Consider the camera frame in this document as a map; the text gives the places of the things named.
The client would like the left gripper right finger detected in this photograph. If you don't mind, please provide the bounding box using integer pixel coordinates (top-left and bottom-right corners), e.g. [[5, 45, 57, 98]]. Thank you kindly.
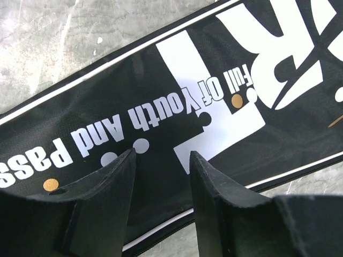
[[190, 152, 342, 256]]

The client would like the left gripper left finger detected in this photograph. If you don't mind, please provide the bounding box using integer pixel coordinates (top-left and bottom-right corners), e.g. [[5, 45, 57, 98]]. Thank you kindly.
[[1, 149, 136, 256]]

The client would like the black racket bag SPORT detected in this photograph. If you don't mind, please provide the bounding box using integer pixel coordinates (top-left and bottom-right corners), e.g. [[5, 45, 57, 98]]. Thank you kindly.
[[1, 1, 342, 256]]

